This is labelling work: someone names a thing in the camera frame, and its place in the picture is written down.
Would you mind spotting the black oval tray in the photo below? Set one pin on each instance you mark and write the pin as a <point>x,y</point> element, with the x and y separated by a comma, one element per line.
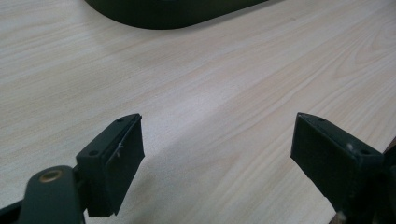
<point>174,14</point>

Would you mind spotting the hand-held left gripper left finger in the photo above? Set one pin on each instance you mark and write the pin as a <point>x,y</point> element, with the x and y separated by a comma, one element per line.
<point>116,168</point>

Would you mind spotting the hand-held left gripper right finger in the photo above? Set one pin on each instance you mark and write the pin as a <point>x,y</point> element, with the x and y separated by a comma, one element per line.
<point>333,165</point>

